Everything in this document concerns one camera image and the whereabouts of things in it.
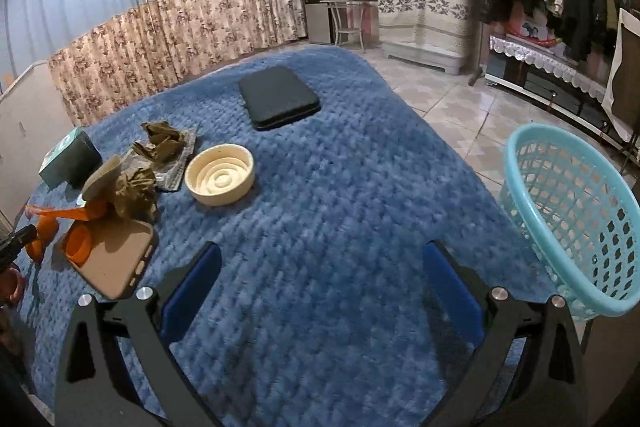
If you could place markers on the tan phone case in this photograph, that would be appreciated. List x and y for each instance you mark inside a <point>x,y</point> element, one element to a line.
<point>117,257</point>

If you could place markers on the small white table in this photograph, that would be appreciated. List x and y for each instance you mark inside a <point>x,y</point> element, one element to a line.
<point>350,2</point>

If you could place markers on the light blue plastic basket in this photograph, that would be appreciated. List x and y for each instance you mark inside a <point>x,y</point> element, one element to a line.
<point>575,187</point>

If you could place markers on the low cabinet with lace cover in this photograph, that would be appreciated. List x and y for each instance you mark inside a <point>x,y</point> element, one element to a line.
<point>530,57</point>

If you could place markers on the brown white-framed bed board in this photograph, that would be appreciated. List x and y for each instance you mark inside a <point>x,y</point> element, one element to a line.
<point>625,82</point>

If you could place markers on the grey water dispenser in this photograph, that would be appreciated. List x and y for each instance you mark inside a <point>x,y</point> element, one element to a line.
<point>320,2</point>

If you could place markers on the cabinet under patterned cloth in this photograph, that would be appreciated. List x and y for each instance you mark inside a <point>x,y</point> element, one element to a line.
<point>425,17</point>

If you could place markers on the orange plastic cap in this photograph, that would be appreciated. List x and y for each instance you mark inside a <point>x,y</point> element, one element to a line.
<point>77,244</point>

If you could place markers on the orange plastic scrap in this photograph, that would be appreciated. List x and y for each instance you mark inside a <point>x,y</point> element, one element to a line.
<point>42,227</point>

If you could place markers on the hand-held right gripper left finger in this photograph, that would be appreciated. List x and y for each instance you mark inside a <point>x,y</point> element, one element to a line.
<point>192,292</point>

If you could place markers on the black flat case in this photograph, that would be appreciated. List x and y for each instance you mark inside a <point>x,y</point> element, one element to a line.
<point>277,97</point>

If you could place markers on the dark green box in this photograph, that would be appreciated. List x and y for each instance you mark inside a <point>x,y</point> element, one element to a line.
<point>75,162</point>

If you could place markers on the white wooden board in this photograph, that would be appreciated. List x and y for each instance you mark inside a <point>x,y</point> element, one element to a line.
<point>30,117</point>

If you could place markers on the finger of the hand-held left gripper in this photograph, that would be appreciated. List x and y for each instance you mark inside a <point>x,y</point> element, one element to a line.
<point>17,241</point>

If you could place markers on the cream ridged bowl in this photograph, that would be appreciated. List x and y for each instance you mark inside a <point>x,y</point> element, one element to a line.
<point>220,177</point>

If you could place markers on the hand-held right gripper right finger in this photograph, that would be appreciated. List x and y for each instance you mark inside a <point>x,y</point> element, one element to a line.
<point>452,292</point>

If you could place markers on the blue fluffy blanket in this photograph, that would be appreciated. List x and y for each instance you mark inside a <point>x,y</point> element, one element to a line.
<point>325,207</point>

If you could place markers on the brown paper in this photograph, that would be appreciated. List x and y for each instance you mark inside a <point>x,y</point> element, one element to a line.
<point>135,194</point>
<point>160,139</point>

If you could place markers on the grey crumpled wrapper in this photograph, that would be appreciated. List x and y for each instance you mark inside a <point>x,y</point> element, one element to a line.
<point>175,172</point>

